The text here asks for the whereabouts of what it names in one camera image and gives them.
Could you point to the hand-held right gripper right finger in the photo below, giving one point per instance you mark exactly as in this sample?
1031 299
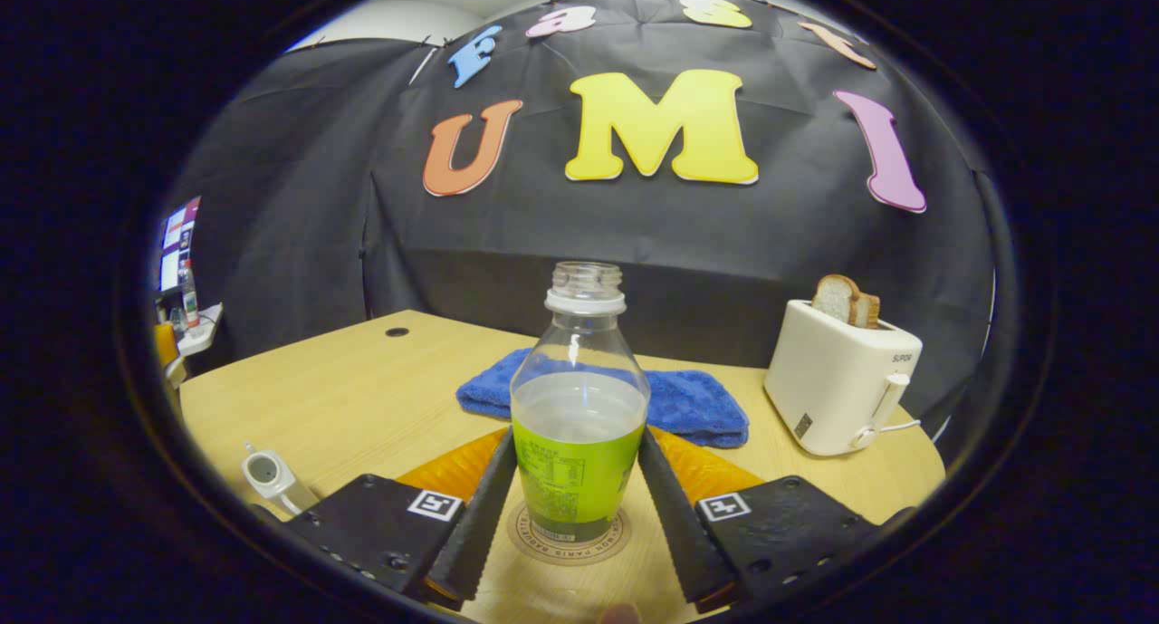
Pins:
675 524

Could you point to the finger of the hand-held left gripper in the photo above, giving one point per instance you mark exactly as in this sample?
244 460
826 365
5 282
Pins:
166 345

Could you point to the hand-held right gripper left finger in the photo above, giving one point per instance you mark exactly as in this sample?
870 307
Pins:
475 524

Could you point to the round brown coaster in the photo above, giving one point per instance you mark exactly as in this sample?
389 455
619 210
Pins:
570 553

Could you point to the clear green label water bottle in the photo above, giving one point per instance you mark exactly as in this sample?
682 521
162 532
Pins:
579 407

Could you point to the red label plastic bottle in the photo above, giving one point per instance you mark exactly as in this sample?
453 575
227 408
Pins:
189 302

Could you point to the white side shelf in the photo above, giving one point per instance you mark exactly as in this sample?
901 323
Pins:
204 334

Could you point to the computer monitor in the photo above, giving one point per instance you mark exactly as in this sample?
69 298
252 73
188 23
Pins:
177 244

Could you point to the blue towel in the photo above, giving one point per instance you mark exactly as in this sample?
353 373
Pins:
697 407

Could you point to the black backdrop cloth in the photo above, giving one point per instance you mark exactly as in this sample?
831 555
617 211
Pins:
299 198

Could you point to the white toaster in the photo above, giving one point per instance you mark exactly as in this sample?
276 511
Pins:
833 379

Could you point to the bread slice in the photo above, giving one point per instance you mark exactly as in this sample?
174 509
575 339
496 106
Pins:
869 310
835 298

